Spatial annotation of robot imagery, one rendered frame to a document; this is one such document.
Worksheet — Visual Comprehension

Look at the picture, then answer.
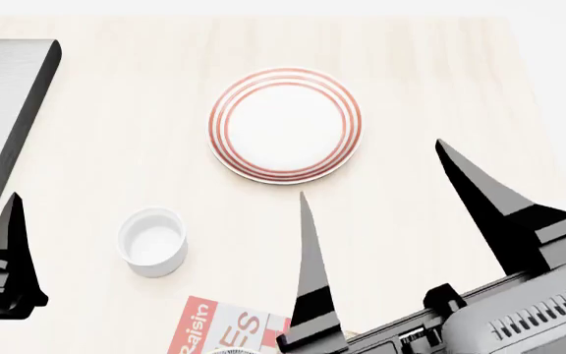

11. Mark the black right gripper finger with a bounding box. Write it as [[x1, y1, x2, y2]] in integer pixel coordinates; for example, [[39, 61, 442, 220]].
[[434, 139, 566, 277], [276, 191, 351, 354]]

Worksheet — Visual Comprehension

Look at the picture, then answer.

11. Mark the grey flat stove burner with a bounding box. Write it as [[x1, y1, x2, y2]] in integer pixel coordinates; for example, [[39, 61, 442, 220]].
[[0, 38, 63, 214]]

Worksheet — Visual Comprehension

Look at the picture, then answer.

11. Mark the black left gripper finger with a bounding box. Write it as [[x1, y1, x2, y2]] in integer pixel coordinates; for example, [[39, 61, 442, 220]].
[[0, 192, 50, 320]]

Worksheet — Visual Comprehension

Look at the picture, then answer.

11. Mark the white plate with red rings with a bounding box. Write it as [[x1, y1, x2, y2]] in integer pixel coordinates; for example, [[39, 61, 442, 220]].
[[207, 66, 364, 186]]

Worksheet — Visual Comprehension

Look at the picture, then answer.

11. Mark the white ramekin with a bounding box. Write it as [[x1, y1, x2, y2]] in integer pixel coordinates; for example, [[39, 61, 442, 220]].
[[117, 206, 189, 278]]

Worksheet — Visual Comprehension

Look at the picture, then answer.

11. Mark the red and white cookies box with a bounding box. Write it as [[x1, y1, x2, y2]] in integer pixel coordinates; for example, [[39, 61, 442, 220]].
[[167, 295, 293, 354]]

